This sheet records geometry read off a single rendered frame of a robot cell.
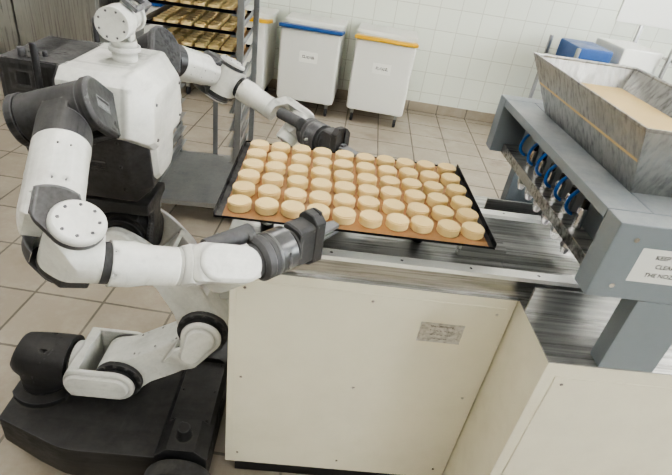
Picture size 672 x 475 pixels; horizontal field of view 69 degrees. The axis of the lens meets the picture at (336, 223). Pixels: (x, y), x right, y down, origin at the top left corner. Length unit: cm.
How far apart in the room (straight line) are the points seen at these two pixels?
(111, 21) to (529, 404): 117
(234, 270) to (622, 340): 77
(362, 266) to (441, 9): 408
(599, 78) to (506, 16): 364
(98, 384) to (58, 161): 93
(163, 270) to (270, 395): 71
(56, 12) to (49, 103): 387
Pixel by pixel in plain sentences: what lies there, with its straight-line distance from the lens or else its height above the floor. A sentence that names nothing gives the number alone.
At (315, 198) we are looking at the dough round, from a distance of 108.
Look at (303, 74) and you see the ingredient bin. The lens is 447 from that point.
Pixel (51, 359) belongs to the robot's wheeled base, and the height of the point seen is 33.
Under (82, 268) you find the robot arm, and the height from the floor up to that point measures 107.
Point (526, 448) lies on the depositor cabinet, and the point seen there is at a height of 55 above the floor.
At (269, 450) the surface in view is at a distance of 164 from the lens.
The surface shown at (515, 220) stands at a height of 89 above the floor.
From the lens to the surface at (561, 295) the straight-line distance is 122.
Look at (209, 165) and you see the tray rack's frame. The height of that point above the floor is 15.
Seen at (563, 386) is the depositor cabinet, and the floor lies 77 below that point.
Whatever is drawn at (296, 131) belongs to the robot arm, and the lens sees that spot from 148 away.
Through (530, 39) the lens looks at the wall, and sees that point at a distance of 523.
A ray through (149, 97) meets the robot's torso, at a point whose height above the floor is 119.
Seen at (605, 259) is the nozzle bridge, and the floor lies 110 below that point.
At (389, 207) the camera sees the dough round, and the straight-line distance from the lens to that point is 110.
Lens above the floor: 154
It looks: 32 degrees down
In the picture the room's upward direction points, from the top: 9 degrees clockwise
